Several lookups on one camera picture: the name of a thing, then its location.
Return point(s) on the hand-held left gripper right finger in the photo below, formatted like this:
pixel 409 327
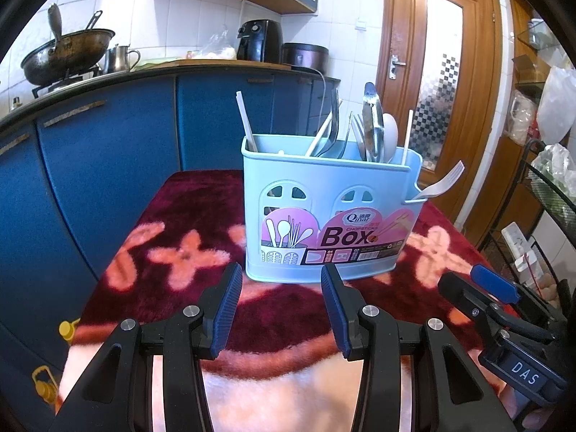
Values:
pixel 335 310

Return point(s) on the thin-tined steel fork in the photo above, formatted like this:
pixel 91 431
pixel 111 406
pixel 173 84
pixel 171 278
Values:
pixel 334 121

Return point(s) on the wooden chopstick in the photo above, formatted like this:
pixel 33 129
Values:
pixel 324 128
pixel 407 135

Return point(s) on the dark red printed blanket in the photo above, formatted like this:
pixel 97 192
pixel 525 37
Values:
pixel 189 216

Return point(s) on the person's right hand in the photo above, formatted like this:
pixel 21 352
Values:
pixel 535 418

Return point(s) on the white spoon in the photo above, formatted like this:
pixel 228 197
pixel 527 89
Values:
pixel 389 135

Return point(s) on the blue kitchen cabinets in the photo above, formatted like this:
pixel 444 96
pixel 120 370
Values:
pixel 112 144

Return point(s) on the wok spatula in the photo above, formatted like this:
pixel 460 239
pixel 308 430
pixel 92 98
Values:
pixel 55 22

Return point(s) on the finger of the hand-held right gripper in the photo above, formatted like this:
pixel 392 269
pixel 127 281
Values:
pixel 468 301
pixel 495 283

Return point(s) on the black air fryer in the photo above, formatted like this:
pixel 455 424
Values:
pixel 258 40

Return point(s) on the black wok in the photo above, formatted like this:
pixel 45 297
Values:
pixel 67 58

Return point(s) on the white plastic bag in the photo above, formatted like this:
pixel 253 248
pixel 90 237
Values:
pixel 558 103

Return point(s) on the wooden door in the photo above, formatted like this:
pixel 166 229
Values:
pixel 405 31

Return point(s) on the white chopstick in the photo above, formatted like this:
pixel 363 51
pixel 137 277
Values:
pixel 246 121

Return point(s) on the light blue utensil box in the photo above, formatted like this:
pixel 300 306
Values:
pixel 292 175

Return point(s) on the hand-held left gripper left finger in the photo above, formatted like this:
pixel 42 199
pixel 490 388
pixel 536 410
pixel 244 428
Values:
pixel 225 310

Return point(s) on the wooden shelf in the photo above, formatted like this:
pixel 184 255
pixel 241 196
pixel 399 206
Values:
pixel 495 180

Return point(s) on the dark rice cooker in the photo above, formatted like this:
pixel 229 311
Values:
pixel 306 56

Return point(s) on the white power strip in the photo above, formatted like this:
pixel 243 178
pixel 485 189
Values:
pixel 517 247

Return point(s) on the yellow bottle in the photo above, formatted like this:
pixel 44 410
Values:
pixel 67 330
pixel 45 384

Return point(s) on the white plastic fork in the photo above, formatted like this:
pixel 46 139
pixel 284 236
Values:
pixel 443 182

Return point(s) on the steel kettle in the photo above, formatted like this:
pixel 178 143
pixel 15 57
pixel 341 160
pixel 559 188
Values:
pixel 119 59

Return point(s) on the clear plastic bag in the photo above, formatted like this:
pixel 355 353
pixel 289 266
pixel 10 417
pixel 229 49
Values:
pixel 555 166

